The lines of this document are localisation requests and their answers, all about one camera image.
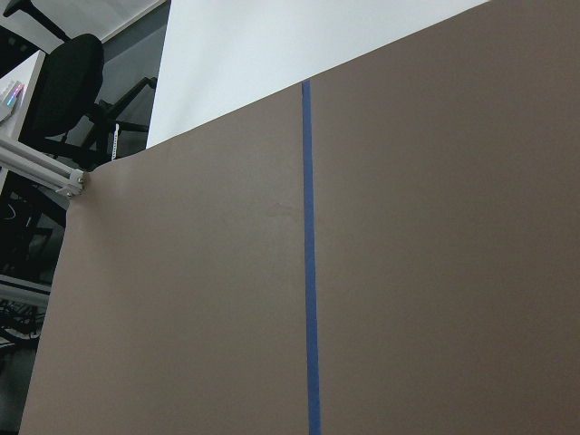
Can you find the black office chair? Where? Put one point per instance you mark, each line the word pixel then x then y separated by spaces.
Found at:
pixel 65 118

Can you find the aluminium frame rail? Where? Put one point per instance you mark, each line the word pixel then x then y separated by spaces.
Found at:
pixel 36 166

